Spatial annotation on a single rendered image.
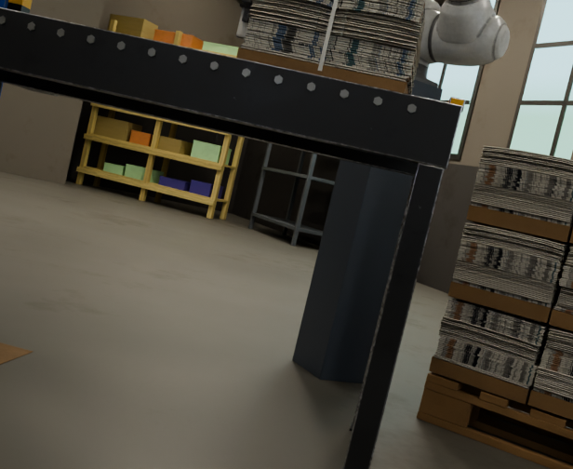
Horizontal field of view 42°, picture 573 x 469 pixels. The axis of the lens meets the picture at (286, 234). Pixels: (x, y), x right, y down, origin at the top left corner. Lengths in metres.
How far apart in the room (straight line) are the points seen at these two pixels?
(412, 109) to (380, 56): 0.25
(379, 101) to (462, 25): 0.97
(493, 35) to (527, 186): 0.48
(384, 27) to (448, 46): 0.78
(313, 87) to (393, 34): 0.27
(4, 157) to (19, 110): 0.55
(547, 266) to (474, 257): 0.20
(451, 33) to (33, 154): 6.95
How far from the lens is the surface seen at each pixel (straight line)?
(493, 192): 2.21
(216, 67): 1.48
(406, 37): 1.64
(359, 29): 1.65
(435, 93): 2.49
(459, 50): 2.40
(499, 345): 2.21
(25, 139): 8.83
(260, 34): 1.68
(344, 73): 1.63
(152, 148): 9.06
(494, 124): 6.49
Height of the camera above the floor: 0.58
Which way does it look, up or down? 4 degrees down
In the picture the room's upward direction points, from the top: 13 degrees clockwise
